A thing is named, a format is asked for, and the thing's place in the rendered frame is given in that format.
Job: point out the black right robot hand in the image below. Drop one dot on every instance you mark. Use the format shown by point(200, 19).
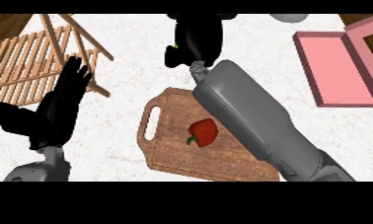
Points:
point(197, 40)

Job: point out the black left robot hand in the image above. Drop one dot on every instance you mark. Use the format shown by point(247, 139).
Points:
point(57, 109)

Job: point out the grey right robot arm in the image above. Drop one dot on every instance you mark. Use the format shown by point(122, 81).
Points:
point(253, 116)

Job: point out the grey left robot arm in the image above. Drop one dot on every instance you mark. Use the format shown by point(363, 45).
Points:
point(42, 168)

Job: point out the brown wooden cutting board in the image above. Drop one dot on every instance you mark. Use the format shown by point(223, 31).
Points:
point(194, 142)

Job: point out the pink open box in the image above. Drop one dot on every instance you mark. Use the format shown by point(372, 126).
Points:
point(340, 66)

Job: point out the wooden slatted rack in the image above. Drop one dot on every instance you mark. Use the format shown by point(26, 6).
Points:
point(43, 60)

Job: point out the grey round object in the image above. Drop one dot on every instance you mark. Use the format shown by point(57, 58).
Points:
point(290, 17)

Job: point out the red bell pepper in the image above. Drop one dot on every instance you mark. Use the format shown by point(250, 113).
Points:
point(204, 132)

